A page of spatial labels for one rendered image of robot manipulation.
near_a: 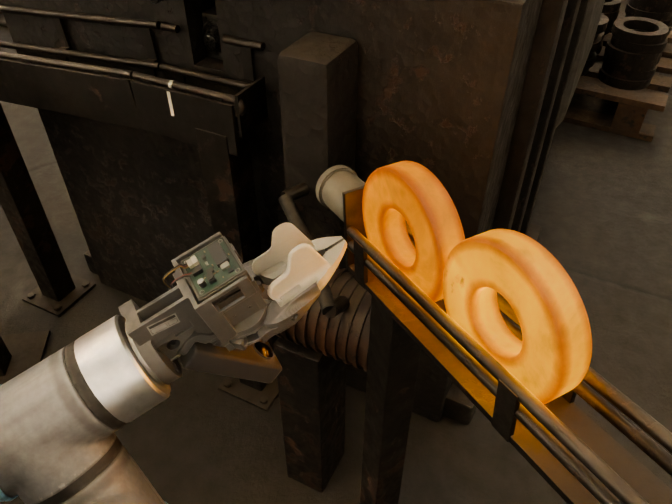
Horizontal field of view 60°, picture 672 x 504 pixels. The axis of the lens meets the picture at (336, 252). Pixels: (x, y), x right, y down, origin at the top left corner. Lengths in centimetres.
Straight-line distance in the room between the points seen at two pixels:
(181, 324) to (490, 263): 27
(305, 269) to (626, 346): 116
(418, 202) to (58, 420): 37
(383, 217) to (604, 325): 106
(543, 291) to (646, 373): 110
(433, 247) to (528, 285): 13
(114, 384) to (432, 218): 32
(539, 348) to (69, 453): 40
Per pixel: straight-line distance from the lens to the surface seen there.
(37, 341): 161
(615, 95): 241
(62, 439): 57
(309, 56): 79
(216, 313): 52
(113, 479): 59
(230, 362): 59
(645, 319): 169
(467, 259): 53
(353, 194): 66
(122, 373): 54
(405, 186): 58
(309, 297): 56
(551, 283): 47
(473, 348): 54
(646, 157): 236
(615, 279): 177
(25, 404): 57
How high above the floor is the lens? 110
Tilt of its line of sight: 41 degrees down
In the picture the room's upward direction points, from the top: straight up
